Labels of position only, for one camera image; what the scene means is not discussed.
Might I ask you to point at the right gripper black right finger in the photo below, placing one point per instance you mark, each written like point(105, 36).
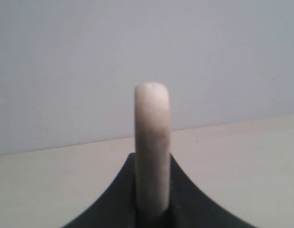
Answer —
point(191, 208)

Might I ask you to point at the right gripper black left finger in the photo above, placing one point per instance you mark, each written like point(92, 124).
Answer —
point(116, 207)

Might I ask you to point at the white wide paint brush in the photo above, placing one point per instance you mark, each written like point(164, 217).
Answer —
point(152, 147)

